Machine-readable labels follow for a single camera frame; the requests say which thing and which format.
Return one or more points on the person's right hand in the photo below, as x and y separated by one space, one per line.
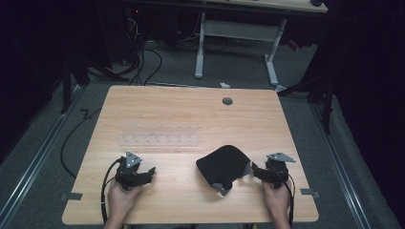
276 200

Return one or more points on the person's left hand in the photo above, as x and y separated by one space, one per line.
121 198

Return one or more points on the white-framed desk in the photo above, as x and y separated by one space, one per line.
238 30

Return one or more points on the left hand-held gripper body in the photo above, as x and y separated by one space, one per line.
128 174

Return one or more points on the black metal stand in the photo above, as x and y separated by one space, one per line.
326 105
66 82

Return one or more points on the metal floor rail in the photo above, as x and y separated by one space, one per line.
38 157
343 176

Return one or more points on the red object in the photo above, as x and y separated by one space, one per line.
293 45

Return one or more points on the black cloth with grey lining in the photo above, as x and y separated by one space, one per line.
223 167

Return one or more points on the white scrap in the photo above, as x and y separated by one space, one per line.
224 85

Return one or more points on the grey tape piece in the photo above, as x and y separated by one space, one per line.
309 192
75 196

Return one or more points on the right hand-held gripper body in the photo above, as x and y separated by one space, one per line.
277 170

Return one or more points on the clear plastic rack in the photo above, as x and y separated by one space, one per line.
159 136

